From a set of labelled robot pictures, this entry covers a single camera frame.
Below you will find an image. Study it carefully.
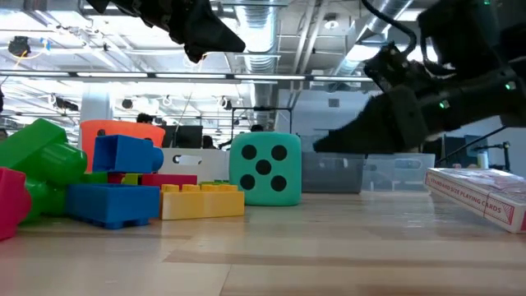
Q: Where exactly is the taut black cable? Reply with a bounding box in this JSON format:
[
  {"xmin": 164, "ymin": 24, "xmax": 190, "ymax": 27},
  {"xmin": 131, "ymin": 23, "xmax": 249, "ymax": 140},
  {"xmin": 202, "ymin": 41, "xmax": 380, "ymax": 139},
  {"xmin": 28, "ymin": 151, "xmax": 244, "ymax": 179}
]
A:
[{"xmin": 435, "ymin": 126, "xmax": 507, "ymax": 166}]

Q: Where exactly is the orange pumpkin-face bucket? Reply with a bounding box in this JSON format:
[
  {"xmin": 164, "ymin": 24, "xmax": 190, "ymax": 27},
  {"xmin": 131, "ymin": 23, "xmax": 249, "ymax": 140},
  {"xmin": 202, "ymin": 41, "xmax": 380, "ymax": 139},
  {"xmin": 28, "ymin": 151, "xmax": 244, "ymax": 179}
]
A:
[{"xmin": 79, "ymin": 119, "xmax": 167, "ymax": 173}]

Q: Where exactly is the long linear ceiling light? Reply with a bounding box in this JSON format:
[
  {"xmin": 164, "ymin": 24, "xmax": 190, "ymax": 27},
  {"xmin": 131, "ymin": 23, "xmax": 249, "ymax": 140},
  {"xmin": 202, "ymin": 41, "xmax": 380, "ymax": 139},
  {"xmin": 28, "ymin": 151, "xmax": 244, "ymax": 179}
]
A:
[{"xmin": 0, "ymin": 70, "xmax": 375, "ymax": 84}]

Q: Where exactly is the teal foam die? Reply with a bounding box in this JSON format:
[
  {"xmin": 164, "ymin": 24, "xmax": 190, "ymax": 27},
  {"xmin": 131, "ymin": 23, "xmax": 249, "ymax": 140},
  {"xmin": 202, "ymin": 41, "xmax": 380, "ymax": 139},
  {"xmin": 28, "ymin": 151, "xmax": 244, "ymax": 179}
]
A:
[{"xmin": 228, "ymin": 131, "xmax": 303, "ymax": 207}]

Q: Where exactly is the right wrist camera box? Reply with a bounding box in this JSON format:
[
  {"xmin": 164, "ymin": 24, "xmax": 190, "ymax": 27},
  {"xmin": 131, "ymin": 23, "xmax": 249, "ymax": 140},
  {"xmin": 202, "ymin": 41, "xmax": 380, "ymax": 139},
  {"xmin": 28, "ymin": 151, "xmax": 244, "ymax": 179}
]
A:
[{"xmin": 417, "ymin": 0, "xmax": 502, "ymax": 78}]

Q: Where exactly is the clear plastic bin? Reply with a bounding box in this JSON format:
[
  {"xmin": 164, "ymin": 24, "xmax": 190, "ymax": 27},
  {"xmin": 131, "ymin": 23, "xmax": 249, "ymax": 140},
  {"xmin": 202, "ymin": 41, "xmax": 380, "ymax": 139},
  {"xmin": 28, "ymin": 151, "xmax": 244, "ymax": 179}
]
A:
[{"xmin": 361, "ymin": 152, "xmax": 436, "ymax": 193}]

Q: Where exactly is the white plastic bin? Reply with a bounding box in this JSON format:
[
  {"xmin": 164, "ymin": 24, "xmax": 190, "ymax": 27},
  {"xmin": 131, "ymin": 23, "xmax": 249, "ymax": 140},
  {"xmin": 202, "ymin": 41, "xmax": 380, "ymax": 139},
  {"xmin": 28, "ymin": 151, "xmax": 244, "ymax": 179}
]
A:
[{"xmin": 158, "ymin": 147, "xmax": 231, "ymax": 187}]

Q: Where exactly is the red printed playing card box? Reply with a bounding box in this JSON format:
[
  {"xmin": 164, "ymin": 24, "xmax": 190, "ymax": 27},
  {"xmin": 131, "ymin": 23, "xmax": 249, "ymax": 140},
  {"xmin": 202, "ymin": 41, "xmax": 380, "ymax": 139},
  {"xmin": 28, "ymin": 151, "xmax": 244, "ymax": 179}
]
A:
[{"xmin": 423, "ymin": 167, "xmax": 526, "ymax": 235}]

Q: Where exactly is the blue toy brick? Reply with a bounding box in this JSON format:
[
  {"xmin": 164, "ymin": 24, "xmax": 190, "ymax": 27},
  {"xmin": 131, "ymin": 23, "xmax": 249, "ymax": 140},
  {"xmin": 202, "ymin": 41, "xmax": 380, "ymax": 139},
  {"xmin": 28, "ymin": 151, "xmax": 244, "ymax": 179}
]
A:
[
  {"xmin": 92, "ymin": 134, "xmax": 165, "ymax": 174},
  {"xmin": 64, "ymin": 183, "xmax": 161, "ymax": 230}
]

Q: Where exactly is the slanted silver ventilation duct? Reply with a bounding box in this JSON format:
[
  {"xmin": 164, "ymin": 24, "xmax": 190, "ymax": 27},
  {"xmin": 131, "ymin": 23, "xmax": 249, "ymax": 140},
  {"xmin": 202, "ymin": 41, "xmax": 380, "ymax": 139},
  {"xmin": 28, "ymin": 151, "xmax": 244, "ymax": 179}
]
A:
[{"xmin": 328, "ymin": 0, "xmax": 416, "ymax": 79}]

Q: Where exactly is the black computer monitor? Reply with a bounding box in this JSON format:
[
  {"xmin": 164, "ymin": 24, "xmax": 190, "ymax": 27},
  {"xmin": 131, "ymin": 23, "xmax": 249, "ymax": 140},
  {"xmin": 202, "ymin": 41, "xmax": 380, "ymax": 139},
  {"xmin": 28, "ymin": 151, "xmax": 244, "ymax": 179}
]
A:
[{"xmin": 162, "ymin": 124, "xmax": 204, "ymax": 150}]

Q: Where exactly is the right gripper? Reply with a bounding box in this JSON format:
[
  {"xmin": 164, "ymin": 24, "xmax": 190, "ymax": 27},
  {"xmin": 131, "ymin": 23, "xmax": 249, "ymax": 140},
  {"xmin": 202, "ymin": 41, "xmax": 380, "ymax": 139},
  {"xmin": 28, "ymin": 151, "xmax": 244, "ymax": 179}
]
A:
[{"xmin": 311, "ymin": 40, "xmax": 450, "ymax": 155}]

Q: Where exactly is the black right camera cable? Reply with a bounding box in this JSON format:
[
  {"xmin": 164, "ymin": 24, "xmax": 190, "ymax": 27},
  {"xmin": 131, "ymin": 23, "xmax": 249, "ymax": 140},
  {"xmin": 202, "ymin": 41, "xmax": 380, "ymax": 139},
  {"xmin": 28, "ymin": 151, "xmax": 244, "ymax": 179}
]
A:
[{"xmin": 360, "ymin": 0, "xmax": 418, "ymax": 57}]

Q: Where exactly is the dark office partition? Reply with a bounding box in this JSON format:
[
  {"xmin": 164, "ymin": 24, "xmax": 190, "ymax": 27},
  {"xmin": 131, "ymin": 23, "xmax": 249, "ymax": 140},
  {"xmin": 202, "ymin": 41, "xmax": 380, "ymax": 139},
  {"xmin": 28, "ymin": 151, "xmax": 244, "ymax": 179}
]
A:
[{"xmin": 443, "ymin": 134, "xmax": 489, "ymax": 169}]

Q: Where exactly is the yellow toy brick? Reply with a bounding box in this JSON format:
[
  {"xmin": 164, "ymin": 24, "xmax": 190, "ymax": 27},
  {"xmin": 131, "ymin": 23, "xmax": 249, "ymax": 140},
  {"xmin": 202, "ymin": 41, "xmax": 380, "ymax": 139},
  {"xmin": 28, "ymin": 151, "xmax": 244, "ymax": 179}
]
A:
[{"xmin": 159, "ymin": 183, "xmax": 246, "ymax": 221}]

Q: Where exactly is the round silver ventilation duct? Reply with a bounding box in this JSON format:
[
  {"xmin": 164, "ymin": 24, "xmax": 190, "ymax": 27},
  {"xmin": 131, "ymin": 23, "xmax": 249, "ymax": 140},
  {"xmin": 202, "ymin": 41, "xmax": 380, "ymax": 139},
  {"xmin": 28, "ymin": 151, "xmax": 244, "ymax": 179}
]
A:
[{"xmin": 234, "ymin": 0, "xmax": 282, "ymax": 132}]

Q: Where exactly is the black ceiling fixture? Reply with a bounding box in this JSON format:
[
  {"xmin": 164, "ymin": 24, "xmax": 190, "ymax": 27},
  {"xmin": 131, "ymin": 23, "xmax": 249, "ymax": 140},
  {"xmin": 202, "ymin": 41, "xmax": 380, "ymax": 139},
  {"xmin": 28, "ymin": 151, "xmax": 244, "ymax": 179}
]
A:
[{"xmin": 7, "ymin": 35, "xmax": 32, "ymax": 58}]

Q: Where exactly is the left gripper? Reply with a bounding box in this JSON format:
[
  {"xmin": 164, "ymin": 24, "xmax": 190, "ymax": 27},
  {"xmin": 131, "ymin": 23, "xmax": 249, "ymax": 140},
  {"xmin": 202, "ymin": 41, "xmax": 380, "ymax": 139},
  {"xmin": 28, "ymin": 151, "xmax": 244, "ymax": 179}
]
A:
[{"xmin": 142, "ymin": 0, "xmax": 247, "ymax": 65}]

